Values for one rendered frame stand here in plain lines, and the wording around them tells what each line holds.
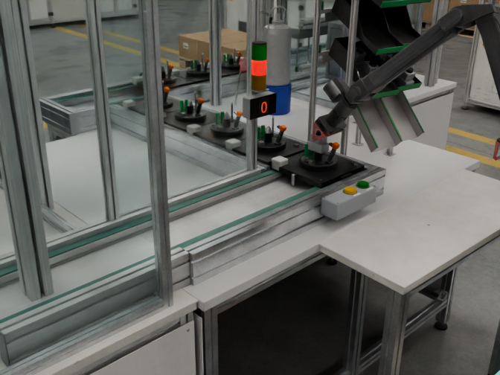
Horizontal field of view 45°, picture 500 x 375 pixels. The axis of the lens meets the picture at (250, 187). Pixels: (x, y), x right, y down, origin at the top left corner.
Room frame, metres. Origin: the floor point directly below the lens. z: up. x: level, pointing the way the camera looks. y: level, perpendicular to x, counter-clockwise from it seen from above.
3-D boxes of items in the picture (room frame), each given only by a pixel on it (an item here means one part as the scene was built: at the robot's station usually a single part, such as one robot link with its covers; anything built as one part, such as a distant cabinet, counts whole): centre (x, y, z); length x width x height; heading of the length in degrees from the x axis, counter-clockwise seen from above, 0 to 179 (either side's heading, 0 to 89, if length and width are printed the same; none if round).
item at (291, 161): (2.03, -0.24, 0.96); 0.24 x 0.24 x 0.02; 44
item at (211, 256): (1.73, -0.15, 0.91); 0.89 x 0.06 x 0.11; 134
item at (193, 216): (1.84, -0.01, 0.91); 0.84 x 0.28 x 0.10; 134
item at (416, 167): (2.35, 0.06, 0.84); 1.50 x 1.41 x 0.03; 134
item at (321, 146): (2.03, -0.24, 1.06); 0.08 x 0.04 x 0.07; 44
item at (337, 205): (1.81, -0.33, 0.93); 0.21 x 0.07 x 0.06; 134
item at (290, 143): (2.21, -0.07, 1.01); 0.24 x 0.24 x 0.13; 44
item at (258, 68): (1.98, -0.03, 1.33); 0.05 x 0.05 x 0.05
